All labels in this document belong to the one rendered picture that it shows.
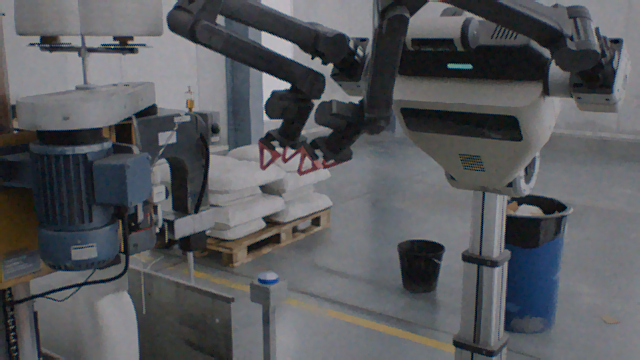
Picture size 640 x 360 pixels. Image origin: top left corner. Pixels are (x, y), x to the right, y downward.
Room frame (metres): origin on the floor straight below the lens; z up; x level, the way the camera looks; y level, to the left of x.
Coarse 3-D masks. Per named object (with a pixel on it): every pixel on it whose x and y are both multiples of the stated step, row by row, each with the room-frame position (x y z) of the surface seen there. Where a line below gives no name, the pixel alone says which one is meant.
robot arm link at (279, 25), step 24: (192, 0) 1.33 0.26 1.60; (216, 0) 1.32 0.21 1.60; (240, 0) 1.38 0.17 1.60; (168, 24) 1.34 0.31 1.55; (192, 24) 1.29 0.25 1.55; (264, 24) 1.44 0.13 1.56; (288, 24) 1.49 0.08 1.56; (312, 24) 1.61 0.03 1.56; (312, 48) 1.55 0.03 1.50; (336, 48) 1.58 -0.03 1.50
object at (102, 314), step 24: (120, 264) 1.70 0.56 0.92; (48, 288) 1.81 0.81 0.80; (72, 288) 1.77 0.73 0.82; (96, 288) 1.74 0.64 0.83; (120, 288) 1.71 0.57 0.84; (48, 312) 1.79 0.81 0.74; (72, 312) 1.71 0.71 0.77; (96, 312) 1.69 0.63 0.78; (120, 312) 1.74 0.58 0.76; (48, 336) 1.80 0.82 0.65; (72, 336) 1.72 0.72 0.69; (96, 336) 1.69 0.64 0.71; (120, 336) 1.72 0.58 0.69
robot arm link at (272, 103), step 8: (320, 80) 1.57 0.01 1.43; (288, 88) 1.60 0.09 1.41; (296, 88) 1.63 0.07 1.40; (312, 88) 1.58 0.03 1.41; (320, 88) 1.58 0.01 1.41; (272, 96) 1.55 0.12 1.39; (280, 96) 1.54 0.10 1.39; (288, 96) 1.55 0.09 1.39; (296, 96) 1.57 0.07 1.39; (304, 96) 1.58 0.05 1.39; (312, 96) 1.58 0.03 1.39; (320, 96) 1.60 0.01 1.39; (264, 104) 1.57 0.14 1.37; (272, 104) 1.55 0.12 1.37; (280, 104) 1.53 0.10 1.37; (288, 104) 1.55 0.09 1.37; (296, 104) 1.57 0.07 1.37; (264, 112) 1.57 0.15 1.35; (272, 112) 1.55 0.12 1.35; (280, 112) 1.53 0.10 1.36; (288, 112) 1.55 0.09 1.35; (296, 112) 1.57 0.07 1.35
